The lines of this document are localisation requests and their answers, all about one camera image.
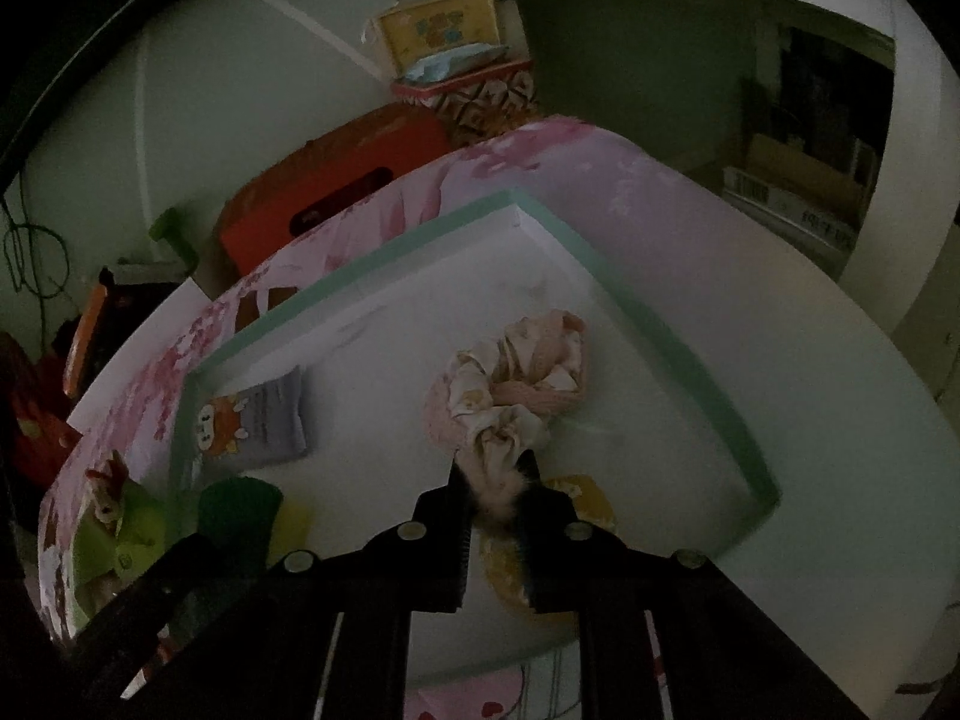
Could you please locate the red cloth item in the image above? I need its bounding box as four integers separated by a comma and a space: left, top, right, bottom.
0, 330, 80, 500

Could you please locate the yellow round object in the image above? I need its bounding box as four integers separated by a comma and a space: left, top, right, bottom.
480, 474, 617, 616

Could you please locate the dark green cloth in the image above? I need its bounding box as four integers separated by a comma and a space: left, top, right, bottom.
196, 478, 284, 571

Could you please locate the green wall cable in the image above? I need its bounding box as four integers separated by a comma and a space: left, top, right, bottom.
0, 191, 72, 316

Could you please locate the light green cloth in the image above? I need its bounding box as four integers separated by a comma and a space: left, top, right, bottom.
71, 480, 185, 605

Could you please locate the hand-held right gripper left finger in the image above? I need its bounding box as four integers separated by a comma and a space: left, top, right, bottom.
131, 457, 475, 720

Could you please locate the grey cartoon pouch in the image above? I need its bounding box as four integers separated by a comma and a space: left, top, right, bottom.
199, 366, 310, 466

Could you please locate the blue tissue pack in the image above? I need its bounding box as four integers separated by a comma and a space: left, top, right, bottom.
401, 43, 512, 85

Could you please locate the yellow-green sponge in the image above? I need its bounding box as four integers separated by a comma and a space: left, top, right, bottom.
276, 502, 314, 550

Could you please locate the patterned box with red rim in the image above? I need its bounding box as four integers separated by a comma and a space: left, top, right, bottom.
390, 60, 541, 149

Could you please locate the white tray with green rim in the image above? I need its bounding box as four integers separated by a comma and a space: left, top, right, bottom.
169, 191, 781, 661

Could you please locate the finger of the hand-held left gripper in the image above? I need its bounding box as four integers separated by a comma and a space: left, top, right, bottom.
66, 534, 260, 691

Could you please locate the red cardboard box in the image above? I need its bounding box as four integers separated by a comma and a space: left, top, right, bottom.
220, 106, 451, 278

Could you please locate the white desk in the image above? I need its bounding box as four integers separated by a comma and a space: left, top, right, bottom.
461, 0, 960, 398

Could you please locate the yellow handled bag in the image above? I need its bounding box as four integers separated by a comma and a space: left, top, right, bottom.
365, 0, 503, 80

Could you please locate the orange box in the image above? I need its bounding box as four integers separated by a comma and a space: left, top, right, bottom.
64, 270, 115, 398

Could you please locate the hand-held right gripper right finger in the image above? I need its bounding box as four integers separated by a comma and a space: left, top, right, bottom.
516, 450, 871, 720

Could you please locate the pink floral scrunchie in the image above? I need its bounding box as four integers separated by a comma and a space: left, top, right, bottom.
424, 309, 591, 533

